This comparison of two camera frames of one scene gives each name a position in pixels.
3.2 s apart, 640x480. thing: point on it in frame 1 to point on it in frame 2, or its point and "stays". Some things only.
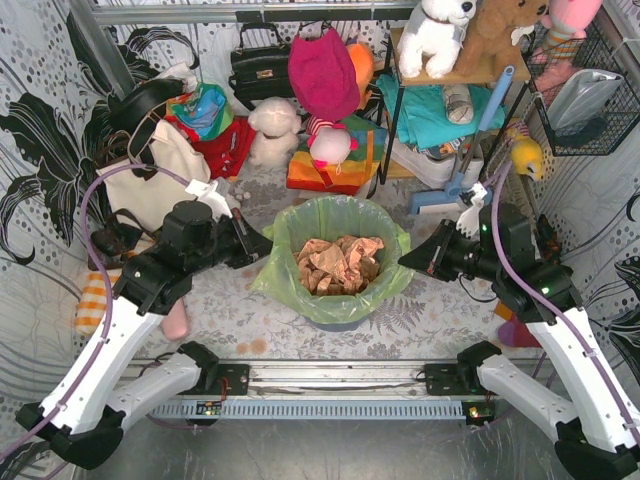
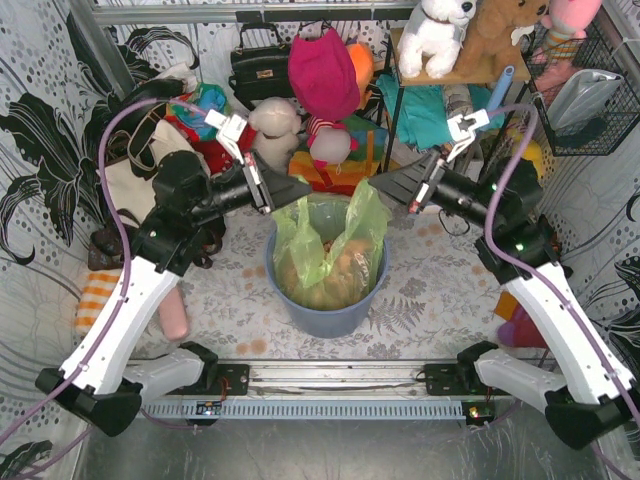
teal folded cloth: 424,115 stays
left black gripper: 244,240 to 261,188
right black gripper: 439,253 to 421,187
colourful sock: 514,332 stays
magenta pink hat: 324,75 stays
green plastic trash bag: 328,218 to 328,249
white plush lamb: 275,122 stays
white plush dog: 434,34 stays
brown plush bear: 490,39 stays
